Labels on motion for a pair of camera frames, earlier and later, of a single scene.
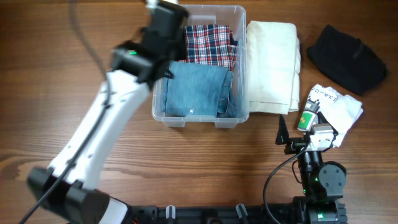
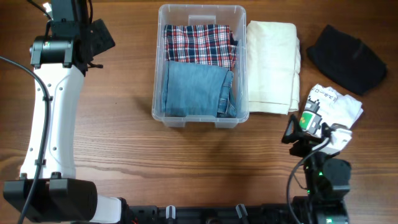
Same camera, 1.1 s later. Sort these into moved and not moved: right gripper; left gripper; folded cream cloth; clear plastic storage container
Moved: left gripper; right gripper
Not moved: folded cream cloth; clear plastic storage container
